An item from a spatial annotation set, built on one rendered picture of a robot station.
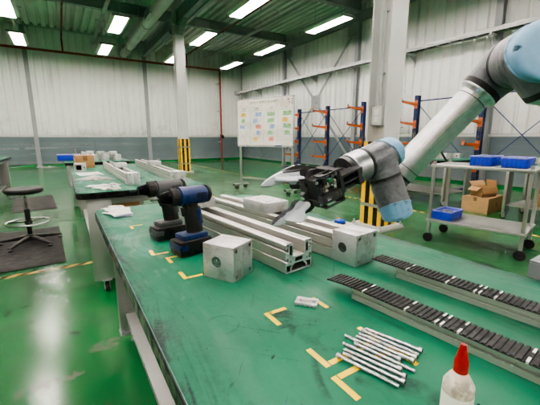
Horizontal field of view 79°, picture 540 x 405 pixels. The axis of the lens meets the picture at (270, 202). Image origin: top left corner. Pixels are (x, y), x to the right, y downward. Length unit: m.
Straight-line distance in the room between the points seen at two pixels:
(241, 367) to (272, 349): 0.07
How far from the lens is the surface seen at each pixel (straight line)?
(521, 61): 0.82
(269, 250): 0.96
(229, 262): 0.86
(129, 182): 2.81
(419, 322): 0.75
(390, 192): 0.80
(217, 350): 0.64
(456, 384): 0.52
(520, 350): 0.71
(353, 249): 0.99
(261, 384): 0.57
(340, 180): 0.68
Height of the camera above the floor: 1.15
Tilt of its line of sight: 11 degrees down
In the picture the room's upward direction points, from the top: straight up
